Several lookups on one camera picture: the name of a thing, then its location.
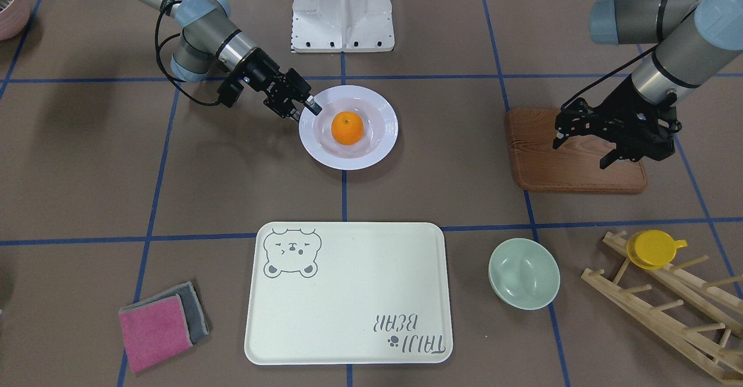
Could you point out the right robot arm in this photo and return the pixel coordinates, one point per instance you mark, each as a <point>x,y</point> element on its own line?
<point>208,38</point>

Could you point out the white round plate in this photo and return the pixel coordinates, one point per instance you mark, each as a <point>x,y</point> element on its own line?
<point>380,126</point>

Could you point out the orange fruit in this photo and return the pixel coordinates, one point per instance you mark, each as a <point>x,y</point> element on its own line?
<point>347,128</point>

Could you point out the pink and grey cloth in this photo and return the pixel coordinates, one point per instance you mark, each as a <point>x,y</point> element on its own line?
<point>162,326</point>

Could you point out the green ceramic bowl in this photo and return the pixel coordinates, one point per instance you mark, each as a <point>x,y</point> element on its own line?
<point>524,274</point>

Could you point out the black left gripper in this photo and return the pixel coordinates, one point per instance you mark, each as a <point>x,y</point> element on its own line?
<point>620,108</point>

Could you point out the brown wooden tray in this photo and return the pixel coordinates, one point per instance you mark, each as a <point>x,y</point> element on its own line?
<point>574,167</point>

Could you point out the wooden peg drying rack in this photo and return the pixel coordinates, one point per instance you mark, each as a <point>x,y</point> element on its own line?
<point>703,323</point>

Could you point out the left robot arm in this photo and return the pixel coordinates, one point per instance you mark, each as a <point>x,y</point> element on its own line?
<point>691,40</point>

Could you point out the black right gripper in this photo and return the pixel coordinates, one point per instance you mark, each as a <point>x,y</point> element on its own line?
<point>259,71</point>

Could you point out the pink bowl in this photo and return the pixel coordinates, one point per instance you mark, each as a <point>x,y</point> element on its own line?
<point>14,19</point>

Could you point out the cream bear tray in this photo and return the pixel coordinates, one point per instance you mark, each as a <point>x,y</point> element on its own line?
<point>330,293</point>

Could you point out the yellow plastic mug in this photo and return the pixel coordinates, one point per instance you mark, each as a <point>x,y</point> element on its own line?
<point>653,249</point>

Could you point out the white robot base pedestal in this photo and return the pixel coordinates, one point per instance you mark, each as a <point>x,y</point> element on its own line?
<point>342,26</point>

